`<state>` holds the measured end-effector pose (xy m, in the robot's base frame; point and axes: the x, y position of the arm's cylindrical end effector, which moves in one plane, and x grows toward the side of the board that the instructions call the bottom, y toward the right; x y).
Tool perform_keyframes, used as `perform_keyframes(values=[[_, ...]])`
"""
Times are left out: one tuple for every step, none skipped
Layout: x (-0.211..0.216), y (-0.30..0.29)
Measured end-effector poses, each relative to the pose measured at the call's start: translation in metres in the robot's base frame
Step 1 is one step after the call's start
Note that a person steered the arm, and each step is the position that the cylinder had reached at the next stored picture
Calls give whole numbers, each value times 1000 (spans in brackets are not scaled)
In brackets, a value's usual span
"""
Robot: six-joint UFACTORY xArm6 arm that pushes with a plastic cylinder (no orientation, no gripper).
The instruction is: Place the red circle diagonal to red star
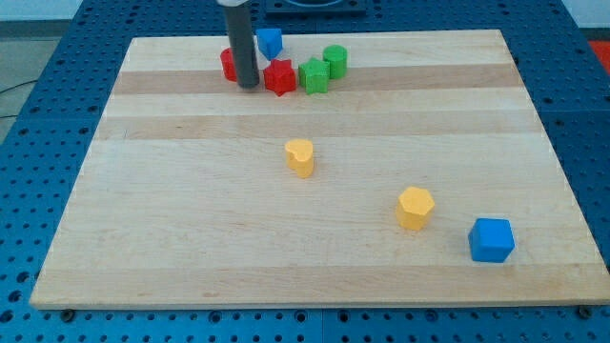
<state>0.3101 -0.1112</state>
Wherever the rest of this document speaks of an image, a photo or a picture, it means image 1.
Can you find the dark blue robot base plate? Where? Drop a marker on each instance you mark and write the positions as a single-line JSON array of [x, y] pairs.
[[280, 7]]

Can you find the green star block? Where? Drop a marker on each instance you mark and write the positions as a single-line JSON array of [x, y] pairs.
[[314, 76]]

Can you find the red star block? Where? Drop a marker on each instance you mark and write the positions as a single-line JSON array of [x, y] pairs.
[[279, 76]]

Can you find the blue cube block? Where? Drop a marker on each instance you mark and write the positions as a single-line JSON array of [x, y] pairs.
[[491, 240]]

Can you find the yellow hexagon block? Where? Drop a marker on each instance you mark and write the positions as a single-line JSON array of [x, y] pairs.
[[414, 208]]

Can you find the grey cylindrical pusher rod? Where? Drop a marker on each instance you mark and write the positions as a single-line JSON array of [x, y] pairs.
[[240, 32]]

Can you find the red cylinder block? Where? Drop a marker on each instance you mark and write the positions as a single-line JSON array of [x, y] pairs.
[[227, 63]]

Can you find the yellow heart block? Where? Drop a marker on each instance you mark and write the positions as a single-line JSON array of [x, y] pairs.
[[300, 156]]

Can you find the light wooden board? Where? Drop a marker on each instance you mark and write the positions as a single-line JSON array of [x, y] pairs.
[[185, 200]]

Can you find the blue triangular block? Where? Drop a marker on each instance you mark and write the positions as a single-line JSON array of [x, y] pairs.
[[270, 42]]

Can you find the green cylinder block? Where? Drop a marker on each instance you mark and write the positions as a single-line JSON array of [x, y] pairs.
[[336, 56]]

